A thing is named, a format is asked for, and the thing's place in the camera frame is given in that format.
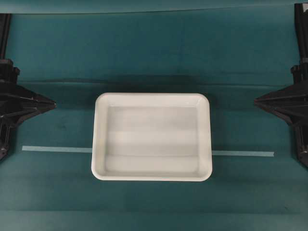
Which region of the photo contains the white plastic tray case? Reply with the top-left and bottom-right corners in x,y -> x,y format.
91,93 -> 213,182

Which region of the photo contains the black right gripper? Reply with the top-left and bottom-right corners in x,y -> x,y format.
254,64 -> 308,127

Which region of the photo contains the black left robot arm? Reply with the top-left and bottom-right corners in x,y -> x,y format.
0,13 -> 56,160

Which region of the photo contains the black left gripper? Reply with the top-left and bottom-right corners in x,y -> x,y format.
0,59 -> 56,127

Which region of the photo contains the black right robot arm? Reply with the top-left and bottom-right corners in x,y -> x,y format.
254,3 -> 308,167

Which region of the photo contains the light blue tape strip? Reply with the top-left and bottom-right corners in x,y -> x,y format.
22,146 -> 274,157

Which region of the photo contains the teal table cloth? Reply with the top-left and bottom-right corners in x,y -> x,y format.
0,2 -> 308,231

